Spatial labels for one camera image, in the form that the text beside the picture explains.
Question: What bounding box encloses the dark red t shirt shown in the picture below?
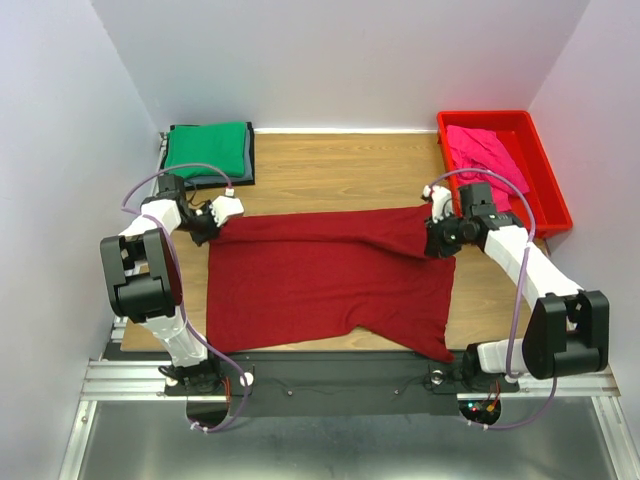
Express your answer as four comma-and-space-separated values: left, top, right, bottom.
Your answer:
206, 205, 456, 363

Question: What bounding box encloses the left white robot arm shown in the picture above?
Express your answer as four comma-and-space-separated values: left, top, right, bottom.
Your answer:
100, 173, 223, 395

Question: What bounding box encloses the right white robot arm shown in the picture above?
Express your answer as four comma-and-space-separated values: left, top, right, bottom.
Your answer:
422, 182, 610, 382

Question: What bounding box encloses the folded green t shirt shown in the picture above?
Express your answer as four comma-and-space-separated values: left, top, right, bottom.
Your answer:
163, 121, 247, 181

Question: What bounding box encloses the pink t shirt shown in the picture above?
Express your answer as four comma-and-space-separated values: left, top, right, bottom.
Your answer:
446, 125, 530, 212

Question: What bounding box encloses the red plastic bin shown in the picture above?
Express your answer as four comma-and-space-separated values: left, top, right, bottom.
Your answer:
437, 110, 572, 239

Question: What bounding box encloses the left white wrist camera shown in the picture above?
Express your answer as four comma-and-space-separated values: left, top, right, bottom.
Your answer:
211, 195, 245, 227

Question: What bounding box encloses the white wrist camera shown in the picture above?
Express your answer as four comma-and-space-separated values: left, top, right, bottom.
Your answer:
211, 195, 245, 227
422, 185, 453, 223

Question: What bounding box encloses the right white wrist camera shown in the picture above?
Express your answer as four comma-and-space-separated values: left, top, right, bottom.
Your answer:
422, 185, 453, 223

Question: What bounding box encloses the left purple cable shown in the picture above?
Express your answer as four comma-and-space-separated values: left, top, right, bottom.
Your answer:
121, 162, 254, 435

